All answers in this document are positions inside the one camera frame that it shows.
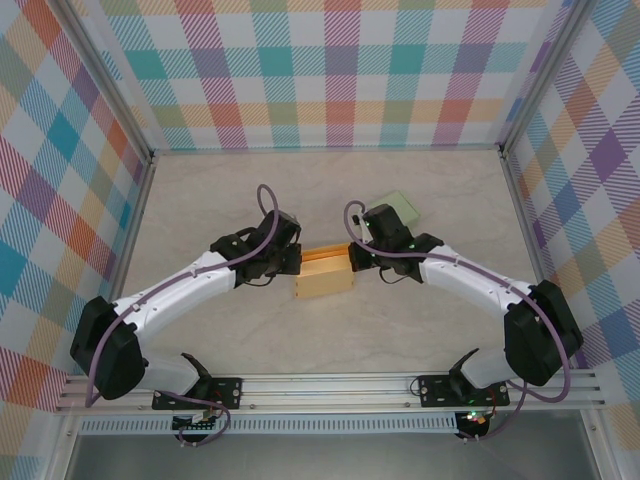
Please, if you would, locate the green paper box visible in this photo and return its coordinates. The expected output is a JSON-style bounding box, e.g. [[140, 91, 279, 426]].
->
[[367, 189, 422, 229]]

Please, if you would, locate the orange paper box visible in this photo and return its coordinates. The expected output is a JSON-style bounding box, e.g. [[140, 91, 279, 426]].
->
[[292, 242, 356, 301]]

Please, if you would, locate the grey metal sheet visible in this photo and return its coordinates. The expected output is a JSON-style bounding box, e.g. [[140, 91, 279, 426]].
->
[[64, 432, 601, 480]]

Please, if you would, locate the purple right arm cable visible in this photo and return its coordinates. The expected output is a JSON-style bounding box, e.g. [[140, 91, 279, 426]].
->
[[343, 199, 574, 444]]

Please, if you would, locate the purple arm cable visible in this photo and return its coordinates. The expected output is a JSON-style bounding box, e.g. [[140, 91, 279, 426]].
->
[[84, 183, 282, 449], [343, 199, 574, 444]]

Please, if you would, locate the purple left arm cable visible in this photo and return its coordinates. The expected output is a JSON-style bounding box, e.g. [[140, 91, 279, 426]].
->
[[84, 183, 282, 449]]

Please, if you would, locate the thin aluminium floor rail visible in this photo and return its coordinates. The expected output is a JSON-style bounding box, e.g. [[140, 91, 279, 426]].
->
[[149, 143, 504, 157]]

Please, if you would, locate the wide aluminium base rail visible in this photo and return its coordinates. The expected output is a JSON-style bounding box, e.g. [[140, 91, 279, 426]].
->
[[55, 368, 606, 414]]

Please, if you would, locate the aluminium side floor rail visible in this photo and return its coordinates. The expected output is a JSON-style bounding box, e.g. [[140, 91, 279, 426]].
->
[[88, 154, 160, 376], [499, 152, 576, 371]]

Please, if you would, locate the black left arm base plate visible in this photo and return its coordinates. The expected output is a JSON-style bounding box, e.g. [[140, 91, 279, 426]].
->
[[151, 375, 245, 412]]

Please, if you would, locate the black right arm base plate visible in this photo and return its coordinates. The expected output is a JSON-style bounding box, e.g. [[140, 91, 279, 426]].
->
[[416, 372, 511, 409]]

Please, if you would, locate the slotted grey cable duct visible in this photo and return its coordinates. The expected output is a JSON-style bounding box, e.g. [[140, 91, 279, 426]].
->
[[79, 412, 460, 435]]

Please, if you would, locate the aluminium frame post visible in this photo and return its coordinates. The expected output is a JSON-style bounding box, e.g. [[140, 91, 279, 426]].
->
[[54, 0, 156, 166], [497, 0, 594, 161]]

